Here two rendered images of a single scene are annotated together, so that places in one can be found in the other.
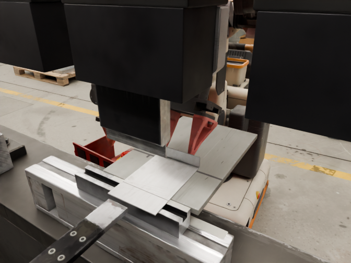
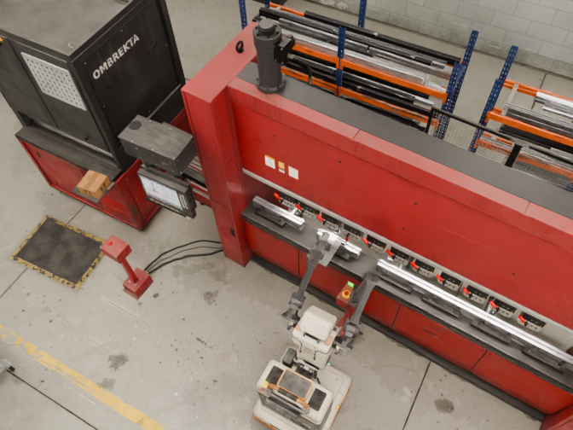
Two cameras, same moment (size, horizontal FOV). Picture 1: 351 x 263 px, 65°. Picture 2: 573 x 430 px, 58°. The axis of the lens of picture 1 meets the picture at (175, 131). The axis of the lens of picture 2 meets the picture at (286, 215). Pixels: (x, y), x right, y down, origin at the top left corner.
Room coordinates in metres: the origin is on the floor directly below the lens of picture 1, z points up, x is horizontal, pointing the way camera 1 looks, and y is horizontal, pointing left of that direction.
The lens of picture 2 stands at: (2.57, -0.20, 4.68)
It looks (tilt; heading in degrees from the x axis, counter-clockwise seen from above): 56 degrees down; 183
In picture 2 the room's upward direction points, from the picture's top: 3 degrees counter-clockwise
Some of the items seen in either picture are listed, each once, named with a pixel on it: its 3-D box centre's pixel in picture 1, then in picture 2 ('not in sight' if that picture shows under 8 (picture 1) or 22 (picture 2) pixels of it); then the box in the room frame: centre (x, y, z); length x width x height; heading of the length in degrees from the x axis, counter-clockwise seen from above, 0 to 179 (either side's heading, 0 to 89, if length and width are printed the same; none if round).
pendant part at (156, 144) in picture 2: not in sight; (168, 172); (0.05, -1.25, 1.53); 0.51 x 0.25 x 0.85; 63
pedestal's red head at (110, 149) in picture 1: (116, 165); (351, 298); (0.77, 0.20, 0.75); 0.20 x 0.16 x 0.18; 53
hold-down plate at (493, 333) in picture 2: not in sight; (490, 331); (1.11, 1.21, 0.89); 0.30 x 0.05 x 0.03; 58
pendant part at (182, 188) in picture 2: not in sight; (170, 191); (0.14, -1.25, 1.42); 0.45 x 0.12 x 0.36; 63
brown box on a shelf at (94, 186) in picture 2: not in sight; (91, 183); (-0.23, -2.09, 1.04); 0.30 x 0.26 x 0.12; 62
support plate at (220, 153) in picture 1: (188, 152); (324, 249); (0.45, -0.02, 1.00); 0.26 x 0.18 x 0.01; 148
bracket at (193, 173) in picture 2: not in sight; (186, 181); (-0.14, -1.19, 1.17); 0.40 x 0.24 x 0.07; 58
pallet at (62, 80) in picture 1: (58, 70); not in sight; (4.57, 1.94, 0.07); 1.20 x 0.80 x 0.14; 59
